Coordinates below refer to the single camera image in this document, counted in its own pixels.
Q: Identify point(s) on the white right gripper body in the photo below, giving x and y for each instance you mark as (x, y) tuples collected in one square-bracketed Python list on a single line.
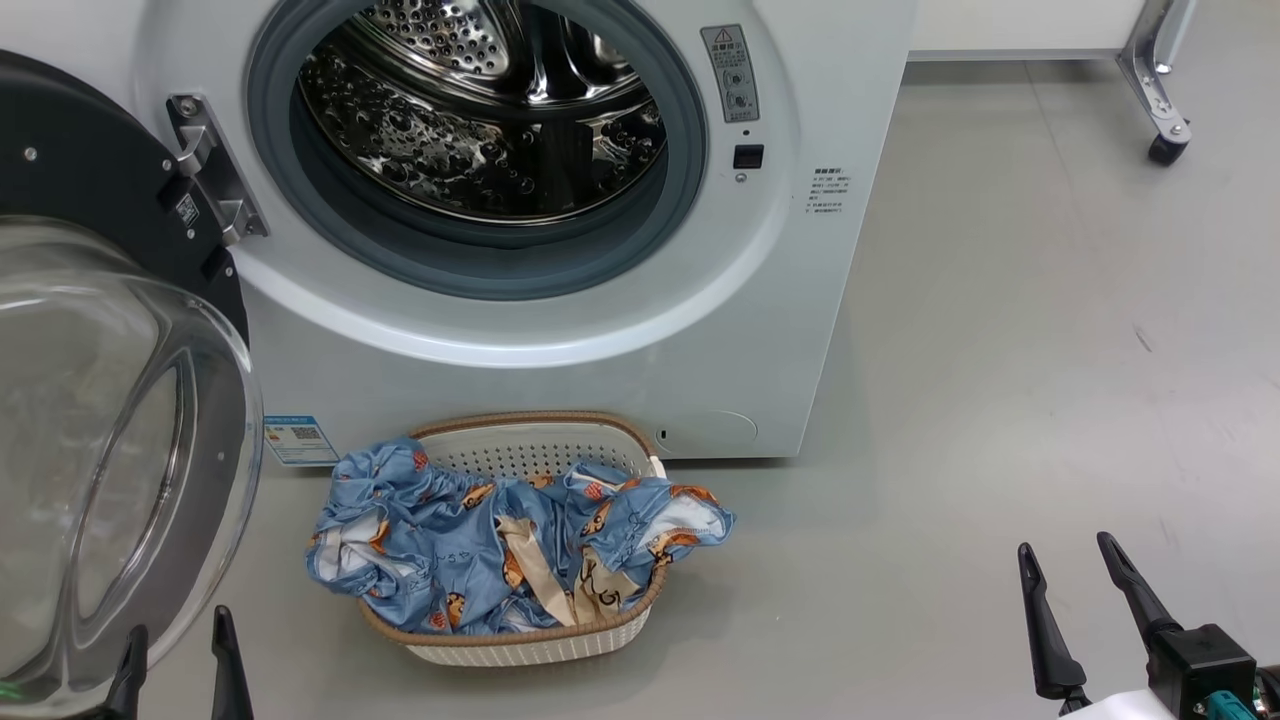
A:
[(1120, 708)]

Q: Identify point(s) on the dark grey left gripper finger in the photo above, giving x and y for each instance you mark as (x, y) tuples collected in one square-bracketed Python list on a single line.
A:
[(128, 680), (228, 680)]

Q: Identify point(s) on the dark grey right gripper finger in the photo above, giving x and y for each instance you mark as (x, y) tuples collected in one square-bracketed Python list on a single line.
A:
[(1130, 585), (1050, 640)]

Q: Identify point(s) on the blue cartoon print pyjama garment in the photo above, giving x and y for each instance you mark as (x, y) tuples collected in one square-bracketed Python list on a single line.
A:
[(400, 540)]

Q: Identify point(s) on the round dark glass washer door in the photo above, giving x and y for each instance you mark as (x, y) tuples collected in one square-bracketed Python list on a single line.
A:
[(90, 170)]

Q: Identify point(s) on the cream perforated laundry basket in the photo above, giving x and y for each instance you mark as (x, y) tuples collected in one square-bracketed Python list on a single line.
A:
[(530, 450)]

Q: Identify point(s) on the white front-load washing machine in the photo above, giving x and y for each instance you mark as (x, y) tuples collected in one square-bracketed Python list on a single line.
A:
[(700, 330)]

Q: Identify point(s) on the blue energy label sticker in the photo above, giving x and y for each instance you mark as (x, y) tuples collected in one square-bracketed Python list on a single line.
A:
[(300, 440)]

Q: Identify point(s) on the grey warning sticker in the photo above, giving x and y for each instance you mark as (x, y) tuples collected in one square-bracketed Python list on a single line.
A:
[(730, 75)]

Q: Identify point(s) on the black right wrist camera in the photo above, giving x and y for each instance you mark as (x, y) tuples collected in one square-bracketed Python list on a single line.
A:
[(1200, 660)]

